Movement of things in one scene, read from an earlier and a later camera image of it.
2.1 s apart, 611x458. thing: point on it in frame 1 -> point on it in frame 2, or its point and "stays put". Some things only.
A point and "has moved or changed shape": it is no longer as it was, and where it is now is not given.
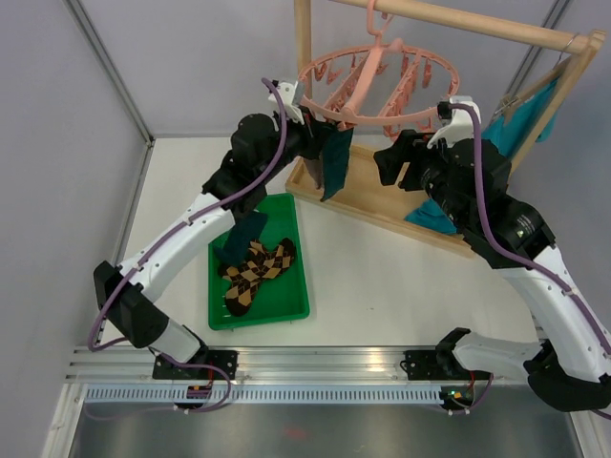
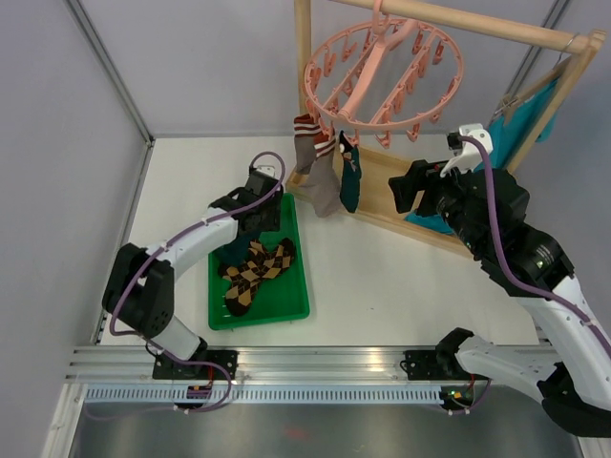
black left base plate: (227, 360) stays put
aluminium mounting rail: (105, 364) stays put
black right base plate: (427, 365) stays put
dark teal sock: (233, 247) stays put
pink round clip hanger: (377, 85) has moved or changed shape
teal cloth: (512, 139) stays put
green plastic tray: (283, 297) stays put
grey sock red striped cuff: (315, 169) has moved or changed shape
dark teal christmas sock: (336, 152) -> (351, 174)
